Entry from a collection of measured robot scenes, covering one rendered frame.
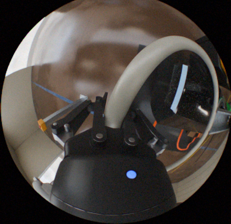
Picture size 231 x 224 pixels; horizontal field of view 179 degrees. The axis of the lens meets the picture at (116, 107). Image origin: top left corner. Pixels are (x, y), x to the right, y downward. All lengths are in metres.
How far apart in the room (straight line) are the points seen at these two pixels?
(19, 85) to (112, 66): 5.58
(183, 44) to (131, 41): 1.29
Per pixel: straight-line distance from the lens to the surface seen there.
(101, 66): 1.46
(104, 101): 0.16
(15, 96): 6.06
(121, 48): 1.40
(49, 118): 1.24
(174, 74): 0.59
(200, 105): 0.68
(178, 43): 0.15
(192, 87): 0.59
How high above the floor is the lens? 1.29
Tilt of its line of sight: 61 degrees down
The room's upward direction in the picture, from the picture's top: 142 degrees counter-clockwise
